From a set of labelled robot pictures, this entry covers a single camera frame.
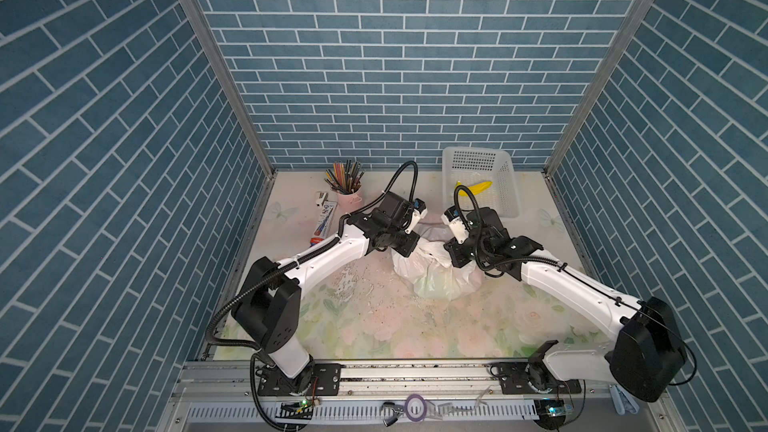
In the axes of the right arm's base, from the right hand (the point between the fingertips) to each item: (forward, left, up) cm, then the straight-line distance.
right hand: (443, 241), depth 83 cm
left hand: (0, +8, -1) cm, 8 cm away
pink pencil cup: (+16, +31, -6) cm, 35 cm away
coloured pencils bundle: (+22, +33, +1) cm, 39 cm away
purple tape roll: (-37, +6, -15) cm, 41 cm away
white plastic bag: (-6, +4, -6) cm, 9 cm away
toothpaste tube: (+18, +40, -13) cm, 46 cm away
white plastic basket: (+41, -16, -14) cm, 46 cm away
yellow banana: (+34, -14, -14) cm, 39 cm away
